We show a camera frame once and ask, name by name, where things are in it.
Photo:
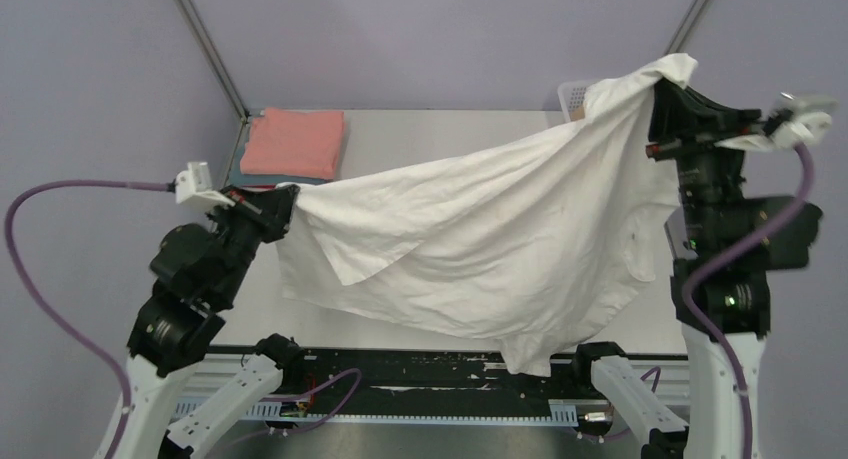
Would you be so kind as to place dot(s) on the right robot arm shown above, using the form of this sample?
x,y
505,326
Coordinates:
x,y
720,292

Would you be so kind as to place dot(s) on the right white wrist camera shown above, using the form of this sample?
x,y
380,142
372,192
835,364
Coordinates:
x,y
795,119

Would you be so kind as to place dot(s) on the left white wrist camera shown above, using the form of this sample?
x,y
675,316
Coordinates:
x,y
194,189

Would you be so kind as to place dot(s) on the left aluminium corner post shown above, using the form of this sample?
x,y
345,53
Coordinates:
x,y
215,61

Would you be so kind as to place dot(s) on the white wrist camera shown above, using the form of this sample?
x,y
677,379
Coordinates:
x,y
795,119
194,189

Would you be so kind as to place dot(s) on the right aluminium corner post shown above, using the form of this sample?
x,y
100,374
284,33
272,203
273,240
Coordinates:
x,y
687,26

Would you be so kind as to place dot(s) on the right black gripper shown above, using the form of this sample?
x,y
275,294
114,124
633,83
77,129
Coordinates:
x,y
680,119

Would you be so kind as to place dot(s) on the folded pink t-shirt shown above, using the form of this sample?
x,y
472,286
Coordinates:
x,y
291,143

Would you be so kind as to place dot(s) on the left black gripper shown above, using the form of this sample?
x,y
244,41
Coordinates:
x,y
273,207

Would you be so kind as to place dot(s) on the aluminium corner post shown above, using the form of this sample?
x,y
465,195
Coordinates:
x,y
215,61
687,26

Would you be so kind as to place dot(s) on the white t-shirt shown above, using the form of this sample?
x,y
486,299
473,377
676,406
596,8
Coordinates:
x,y
537,244

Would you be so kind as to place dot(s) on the beige crumpled t-shirt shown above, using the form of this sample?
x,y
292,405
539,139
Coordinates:
x,y
577,114

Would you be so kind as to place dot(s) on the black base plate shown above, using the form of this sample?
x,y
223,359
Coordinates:
x,y
435,384

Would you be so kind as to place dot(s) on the white plastic basket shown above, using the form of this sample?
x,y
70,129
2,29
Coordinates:
x,y
572,94

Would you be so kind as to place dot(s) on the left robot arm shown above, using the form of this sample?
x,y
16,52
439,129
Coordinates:
x,y
198,272

